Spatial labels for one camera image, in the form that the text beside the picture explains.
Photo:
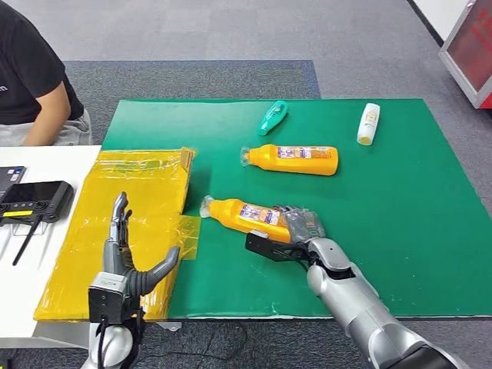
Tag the person's forearm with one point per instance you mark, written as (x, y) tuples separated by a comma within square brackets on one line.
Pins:
[(47, 117)]

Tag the green table mat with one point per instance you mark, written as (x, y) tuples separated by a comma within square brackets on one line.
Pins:
[(384, 229)]

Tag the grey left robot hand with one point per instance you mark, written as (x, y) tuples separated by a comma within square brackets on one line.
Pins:
[(115, 254)]

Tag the red and white cabinet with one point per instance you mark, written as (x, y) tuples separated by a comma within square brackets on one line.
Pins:
[(471, 51)]

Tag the teal plastic bottle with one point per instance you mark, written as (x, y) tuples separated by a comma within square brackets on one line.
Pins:
[(272, 118)]

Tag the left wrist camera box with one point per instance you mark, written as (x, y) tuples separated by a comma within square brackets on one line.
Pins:
[(106, 300)]

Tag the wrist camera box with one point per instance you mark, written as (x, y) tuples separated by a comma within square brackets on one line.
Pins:
[(106, 300), (269, 247)]

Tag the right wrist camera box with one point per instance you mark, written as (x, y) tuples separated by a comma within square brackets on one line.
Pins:
[(269, 247)]

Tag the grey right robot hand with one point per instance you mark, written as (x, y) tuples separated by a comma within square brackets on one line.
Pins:
[(303, 225)]

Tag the dark laptop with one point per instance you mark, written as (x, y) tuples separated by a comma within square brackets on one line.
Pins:
[(9, 176)]

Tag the yellow plastic-wrapped flat box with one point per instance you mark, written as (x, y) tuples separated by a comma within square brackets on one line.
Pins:
[(92, 214)]

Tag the orange bottle with clear cap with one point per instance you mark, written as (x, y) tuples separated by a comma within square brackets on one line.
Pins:
[(296, 164), (230, 214)]

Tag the black controller with antenna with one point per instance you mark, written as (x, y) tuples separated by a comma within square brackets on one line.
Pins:
[(38, 199)]

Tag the white plastic bottle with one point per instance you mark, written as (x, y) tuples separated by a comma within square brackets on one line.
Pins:
[(368, 123)]

